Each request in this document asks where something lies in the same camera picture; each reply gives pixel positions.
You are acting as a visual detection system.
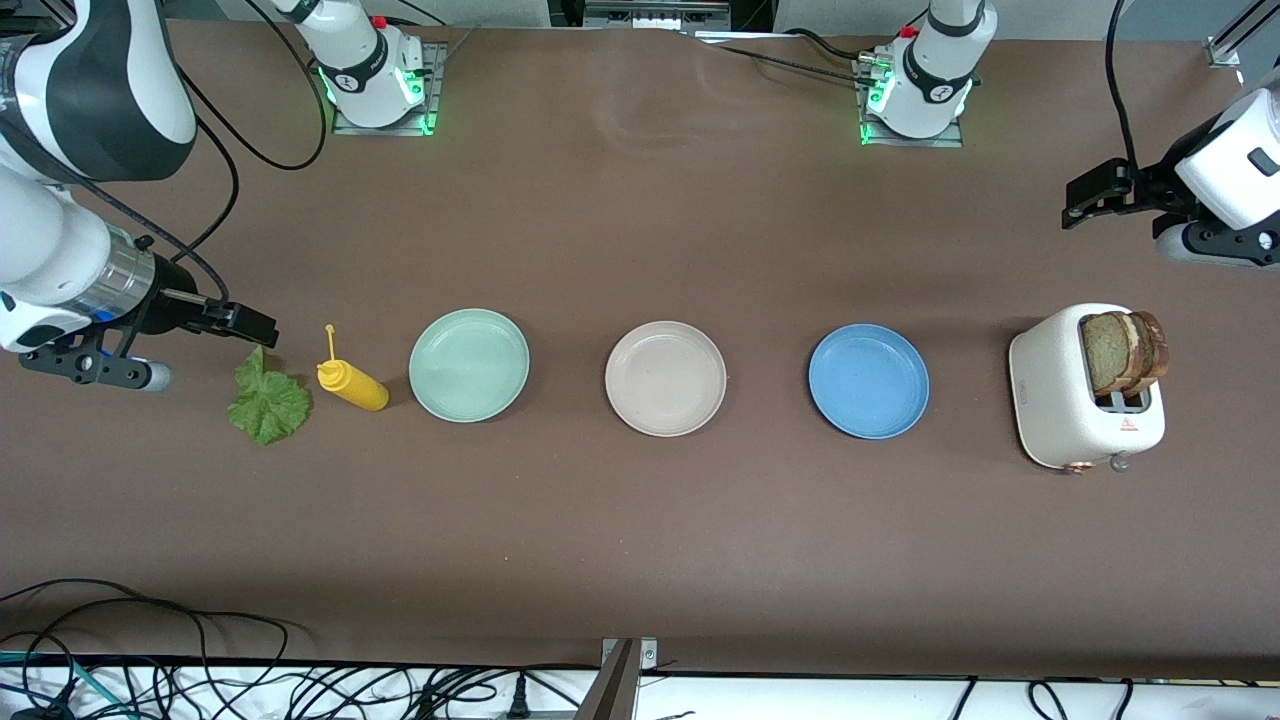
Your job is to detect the green lettuce leaf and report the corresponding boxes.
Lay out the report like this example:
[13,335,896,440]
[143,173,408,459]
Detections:
[227,345,314,447]

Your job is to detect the yellow mustard squeeze bottle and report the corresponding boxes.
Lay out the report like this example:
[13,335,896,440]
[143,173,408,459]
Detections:
[316,323,390,412]

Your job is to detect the light crust bread slice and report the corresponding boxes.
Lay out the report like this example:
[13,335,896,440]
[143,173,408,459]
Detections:
[1080,311,1136,396]

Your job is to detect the dark crust bread slice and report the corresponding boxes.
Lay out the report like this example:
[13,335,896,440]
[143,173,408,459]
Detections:
[1128,310,1170,396]

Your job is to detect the mint green plate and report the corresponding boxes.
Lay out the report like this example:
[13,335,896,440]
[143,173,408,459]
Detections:
[408,308,531,424]

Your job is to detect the blue plate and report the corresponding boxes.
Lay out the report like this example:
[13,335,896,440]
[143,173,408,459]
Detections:
[808,323,931,440]

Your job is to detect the beige plate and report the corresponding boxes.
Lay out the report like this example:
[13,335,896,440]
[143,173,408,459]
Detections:
[604,320,728,438]

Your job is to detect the white toaster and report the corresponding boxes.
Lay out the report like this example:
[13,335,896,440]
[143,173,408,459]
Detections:
[1008,303,1167,473]

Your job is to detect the grey metal device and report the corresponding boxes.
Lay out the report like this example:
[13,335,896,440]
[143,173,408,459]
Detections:
[580,0,733,33]

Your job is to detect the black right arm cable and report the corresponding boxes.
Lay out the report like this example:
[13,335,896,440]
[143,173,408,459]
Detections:
[0,0,331,301]

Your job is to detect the aluminium frame profile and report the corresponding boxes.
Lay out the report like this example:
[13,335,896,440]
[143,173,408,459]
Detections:
[1205,0,1280,69]

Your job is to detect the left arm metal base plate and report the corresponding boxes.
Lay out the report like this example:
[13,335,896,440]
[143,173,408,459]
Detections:
[853,55,966,149]

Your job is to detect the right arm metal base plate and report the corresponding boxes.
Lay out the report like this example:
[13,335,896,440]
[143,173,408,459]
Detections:
[330,40,448,137]

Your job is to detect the black cable to arm base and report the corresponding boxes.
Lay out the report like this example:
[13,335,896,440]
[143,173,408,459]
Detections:
[695,28,881,91]

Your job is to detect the teal floor cable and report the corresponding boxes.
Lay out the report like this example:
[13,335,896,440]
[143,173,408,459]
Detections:
[0,650,131,720]

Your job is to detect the metal table bracket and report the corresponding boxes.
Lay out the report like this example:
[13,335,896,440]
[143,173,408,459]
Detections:
[575,637,659,720]

